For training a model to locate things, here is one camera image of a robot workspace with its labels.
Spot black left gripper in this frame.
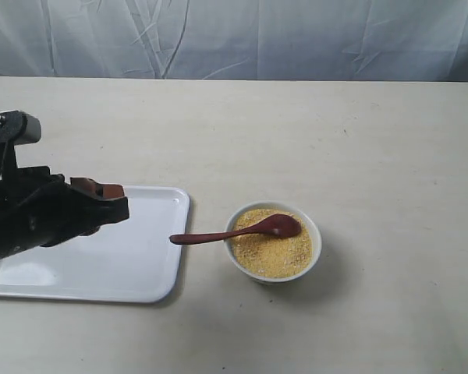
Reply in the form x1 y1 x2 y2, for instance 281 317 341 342
0 166 129 259

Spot brown wooden spoon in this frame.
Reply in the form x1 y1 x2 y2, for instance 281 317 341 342
169 213 302 245

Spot beige grains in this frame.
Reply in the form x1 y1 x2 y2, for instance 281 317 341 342
229 212 314 278

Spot white rectangular plastic tray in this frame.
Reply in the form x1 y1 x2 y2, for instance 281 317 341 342
0 186 190 303

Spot white ceramic bowl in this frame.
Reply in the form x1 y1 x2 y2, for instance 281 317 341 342
225 201 322 285

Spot grey wrinkled backdrop curtain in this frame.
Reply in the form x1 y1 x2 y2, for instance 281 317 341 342
0 1 468 82

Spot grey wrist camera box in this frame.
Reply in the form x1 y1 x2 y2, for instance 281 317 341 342
0 110 41 146

